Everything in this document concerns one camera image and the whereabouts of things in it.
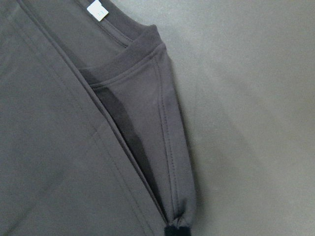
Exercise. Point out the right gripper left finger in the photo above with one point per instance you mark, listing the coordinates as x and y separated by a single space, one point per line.
170 231

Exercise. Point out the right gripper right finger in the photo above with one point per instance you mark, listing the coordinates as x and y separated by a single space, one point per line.
184 231

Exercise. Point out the dark brown t-shirt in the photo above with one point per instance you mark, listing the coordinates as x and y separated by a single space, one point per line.
91 136

